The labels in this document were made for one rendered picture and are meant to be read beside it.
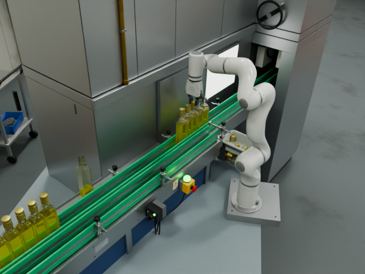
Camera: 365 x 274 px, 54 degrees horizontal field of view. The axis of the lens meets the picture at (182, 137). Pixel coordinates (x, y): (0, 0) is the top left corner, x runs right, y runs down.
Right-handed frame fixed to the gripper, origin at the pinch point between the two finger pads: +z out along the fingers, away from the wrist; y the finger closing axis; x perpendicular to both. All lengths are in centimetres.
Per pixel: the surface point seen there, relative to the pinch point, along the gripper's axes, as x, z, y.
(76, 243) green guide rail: -105, 24, 12
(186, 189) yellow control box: -33, 37, 21
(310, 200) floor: 114, 133, 63
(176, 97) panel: -1.9, 0.7, -12.0
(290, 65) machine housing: 97, 2, 22
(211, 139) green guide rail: 2.2, 24.3, 13.5
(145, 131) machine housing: -27.8, 14.9, -15.3
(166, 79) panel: -12.0, -15.4, -12.1
